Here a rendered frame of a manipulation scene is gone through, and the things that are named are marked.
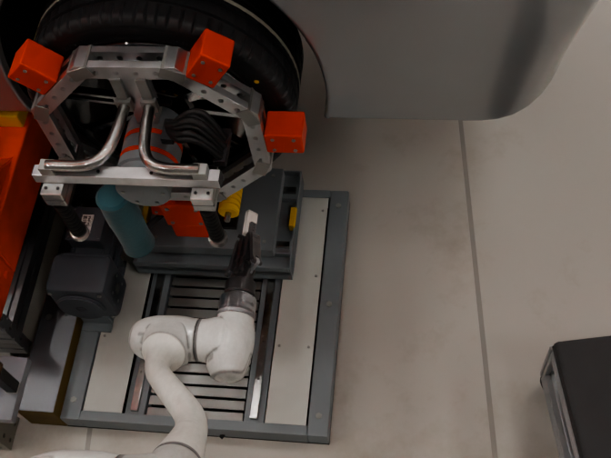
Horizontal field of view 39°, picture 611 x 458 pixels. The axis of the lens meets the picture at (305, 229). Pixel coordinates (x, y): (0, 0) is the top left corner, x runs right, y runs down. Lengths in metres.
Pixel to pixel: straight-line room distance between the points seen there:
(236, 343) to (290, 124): 0.52
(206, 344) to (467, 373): 0.96
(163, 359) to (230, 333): 0.17
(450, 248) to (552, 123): 0.62
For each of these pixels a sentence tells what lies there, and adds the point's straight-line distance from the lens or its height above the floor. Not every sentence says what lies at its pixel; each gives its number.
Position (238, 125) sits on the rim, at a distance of 2.32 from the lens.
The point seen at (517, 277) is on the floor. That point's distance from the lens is 2.81.
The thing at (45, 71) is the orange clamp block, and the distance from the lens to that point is 2.01.
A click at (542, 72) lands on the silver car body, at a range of 2.11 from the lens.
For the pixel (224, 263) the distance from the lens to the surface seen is 2.70.
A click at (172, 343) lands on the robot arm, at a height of 0.71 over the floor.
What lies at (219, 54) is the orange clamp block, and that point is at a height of 1.14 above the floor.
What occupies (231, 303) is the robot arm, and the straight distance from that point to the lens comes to 2.04.
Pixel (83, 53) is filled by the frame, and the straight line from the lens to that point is 1.97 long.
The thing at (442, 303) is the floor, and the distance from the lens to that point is 2.75.
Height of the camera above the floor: 2.49
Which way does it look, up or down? 59 degrees down
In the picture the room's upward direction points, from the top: 11 degrees counter-clockwise
